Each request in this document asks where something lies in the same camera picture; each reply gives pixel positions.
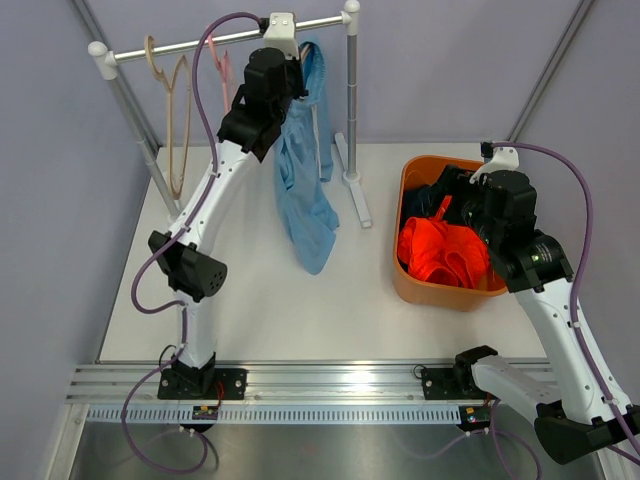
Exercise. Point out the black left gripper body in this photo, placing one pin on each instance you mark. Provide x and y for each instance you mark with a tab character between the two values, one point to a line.
292	82

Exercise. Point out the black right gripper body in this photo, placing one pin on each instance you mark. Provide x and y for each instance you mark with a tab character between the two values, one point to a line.
471	201

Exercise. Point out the navy blue shorts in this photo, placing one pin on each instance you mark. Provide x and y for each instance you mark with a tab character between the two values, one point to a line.
426	202

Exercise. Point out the orange shorts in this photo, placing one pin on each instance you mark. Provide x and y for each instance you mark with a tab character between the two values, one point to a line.
435	251

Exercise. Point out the pink plastic hanger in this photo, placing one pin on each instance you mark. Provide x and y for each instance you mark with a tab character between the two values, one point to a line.
223	65

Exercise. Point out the light blue shorts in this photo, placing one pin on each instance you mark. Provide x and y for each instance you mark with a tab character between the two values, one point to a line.
303	163

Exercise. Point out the beige wooden hanger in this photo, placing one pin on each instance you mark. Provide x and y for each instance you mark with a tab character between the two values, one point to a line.
177	86

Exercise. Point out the tan wooden hanger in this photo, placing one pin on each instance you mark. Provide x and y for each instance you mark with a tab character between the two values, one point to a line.
302	50

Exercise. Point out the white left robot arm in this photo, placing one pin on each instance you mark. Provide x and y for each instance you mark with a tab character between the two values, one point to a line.
272	79

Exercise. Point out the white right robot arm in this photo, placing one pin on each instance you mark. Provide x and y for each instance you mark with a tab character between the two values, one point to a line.
586	411

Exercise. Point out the orange plastic basket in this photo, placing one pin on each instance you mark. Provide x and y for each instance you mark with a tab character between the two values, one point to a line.
418	172

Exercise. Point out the white metal clothes rack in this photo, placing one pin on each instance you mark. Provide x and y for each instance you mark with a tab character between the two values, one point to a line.
108	62

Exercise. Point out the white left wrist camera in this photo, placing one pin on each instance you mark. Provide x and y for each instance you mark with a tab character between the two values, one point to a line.
280	34

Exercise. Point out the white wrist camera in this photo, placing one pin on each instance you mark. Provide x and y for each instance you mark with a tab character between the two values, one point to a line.
495	159
280	34

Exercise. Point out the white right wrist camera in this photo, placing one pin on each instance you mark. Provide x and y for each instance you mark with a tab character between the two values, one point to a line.
495	159

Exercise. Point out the aluminium mounting rail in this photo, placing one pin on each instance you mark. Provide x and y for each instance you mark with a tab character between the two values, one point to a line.
269	382

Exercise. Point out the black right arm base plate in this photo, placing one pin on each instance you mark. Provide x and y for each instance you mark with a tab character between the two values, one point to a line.
449	383

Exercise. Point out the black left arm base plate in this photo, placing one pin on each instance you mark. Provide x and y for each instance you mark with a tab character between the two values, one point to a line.
219	383

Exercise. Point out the slotted grey cable duct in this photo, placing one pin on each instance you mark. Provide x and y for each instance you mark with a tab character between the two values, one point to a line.
244	414

